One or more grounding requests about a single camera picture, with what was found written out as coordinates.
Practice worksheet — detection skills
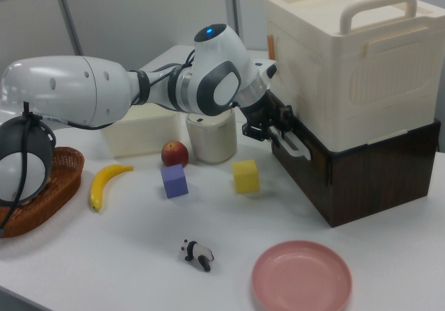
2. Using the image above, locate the cream plastic cabinet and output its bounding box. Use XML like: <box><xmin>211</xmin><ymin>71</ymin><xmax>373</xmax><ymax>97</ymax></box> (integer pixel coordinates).
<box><xmin>262</xmin><ymin>0</ymin><xmax>437</xmax><ymax>152</ymax></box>

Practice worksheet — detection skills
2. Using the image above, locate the white lidded trash can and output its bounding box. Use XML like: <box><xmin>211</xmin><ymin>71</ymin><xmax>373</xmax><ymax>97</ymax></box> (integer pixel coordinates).
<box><xmin>184</xmin><ymin>108</ymin><xmax>238</xmax><ymax>165</ymax></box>

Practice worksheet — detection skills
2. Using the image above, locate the pink plastic plate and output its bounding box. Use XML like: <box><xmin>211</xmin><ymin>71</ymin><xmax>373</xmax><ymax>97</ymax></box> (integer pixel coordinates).
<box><xmin>251</xmin><ymin>239</ymin><xmax>353</xmax><ymax>311</ymax></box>

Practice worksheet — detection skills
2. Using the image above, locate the panda toy figurine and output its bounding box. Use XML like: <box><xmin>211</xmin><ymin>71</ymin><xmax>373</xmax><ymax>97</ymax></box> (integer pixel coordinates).
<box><xmin>179</xmin><ymin>238</ymin><xmax>215</xmax><ymax>273</ymax></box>

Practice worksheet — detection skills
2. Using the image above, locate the brown wicker basket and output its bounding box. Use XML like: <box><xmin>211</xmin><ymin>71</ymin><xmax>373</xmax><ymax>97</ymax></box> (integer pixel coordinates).
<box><xmin>0</xmin><ymin>145</ymin><xmax>86</xmax><ymax>239</ymax></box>

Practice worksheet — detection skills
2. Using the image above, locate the copper cabinet door handle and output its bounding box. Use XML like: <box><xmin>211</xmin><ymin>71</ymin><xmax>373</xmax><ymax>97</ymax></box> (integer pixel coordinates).
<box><xmin>266</xmin><ymin>33</ymin><xmax>277</xmax><ymax>62</ymax></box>

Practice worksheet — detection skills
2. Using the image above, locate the purple cube block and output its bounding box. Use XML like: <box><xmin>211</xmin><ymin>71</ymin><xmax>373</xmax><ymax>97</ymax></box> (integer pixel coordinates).
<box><xmin>160</xmin><ymin>163</ymin><xmax>190</xmax><ymax>200</ymax></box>

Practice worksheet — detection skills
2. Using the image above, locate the red apple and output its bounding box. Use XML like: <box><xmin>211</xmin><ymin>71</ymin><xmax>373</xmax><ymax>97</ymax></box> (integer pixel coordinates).
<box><xmin>160</xmin><ymin>140</ymin><xmax>190</xmax><ymax>168</ymax></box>

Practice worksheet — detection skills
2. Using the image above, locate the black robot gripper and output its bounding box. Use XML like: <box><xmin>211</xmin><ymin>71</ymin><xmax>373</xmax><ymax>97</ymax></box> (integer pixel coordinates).
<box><xmin>240</xmin><ymin>93</ymin><xmax>295</xmax><ymax>142</ymax></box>

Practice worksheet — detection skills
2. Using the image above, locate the dark wood drawer white handle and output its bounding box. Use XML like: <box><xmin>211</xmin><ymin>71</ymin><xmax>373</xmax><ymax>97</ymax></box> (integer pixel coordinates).
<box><xmin>269</xmin><ymin>91</ymin><xmax>332</xmax><ymax>228</ymax></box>

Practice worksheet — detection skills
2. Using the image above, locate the dark wood drawer casing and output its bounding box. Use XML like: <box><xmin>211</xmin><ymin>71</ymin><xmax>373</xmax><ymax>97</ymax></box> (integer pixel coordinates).
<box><xmin>326</xmin><ymin>117</ymin><xmax>442</xmax><ymax>229</ymax></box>

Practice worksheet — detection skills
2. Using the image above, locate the yellow cube block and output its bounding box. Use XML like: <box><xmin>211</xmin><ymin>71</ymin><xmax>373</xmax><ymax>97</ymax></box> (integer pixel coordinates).
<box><xmin>232</xmin><ymin>159</ymin><xmax>261</xmax><ymax>195</ymax></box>

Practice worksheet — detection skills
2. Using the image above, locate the cream open plastic bin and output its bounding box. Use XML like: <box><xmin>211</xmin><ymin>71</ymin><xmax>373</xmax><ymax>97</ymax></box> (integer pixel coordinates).
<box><xmin>100</xmin><ymin>102</ymin><xmax>181</xmax><ymax>159</ymax></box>

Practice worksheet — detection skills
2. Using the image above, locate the yellow banana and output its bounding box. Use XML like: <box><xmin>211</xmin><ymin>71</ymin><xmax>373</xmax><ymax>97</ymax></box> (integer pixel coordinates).
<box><xmin>89</xmin><ymin>163</ymin><xmax>135</xmax><ymax>214</ymax></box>

